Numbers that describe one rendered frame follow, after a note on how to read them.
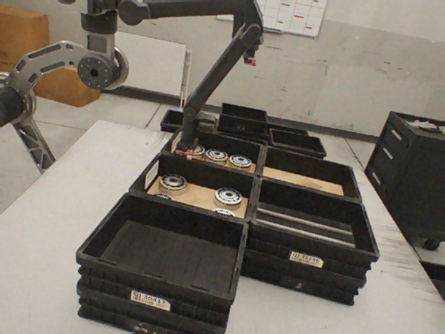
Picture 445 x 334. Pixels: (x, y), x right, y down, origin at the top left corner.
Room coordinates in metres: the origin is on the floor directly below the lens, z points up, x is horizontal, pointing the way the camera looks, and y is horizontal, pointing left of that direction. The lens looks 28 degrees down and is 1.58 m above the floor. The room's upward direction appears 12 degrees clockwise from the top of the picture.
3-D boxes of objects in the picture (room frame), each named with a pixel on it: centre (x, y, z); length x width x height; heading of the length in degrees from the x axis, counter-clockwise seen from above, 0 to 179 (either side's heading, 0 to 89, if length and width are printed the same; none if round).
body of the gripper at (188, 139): (1.27, 0.15, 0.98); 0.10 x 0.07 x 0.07; 173
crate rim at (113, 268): (0.73, 0.09, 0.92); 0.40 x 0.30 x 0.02; 85
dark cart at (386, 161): (2.39, -1.47, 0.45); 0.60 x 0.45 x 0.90; 92
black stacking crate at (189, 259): (0.73, 0.09, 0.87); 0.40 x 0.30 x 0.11; 85
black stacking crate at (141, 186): (1.03, 0.07, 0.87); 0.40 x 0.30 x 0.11; 85
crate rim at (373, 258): (0.99, -0.33, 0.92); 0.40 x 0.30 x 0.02; 85
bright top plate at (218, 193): (1.09, -0.05, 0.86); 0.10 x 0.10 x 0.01
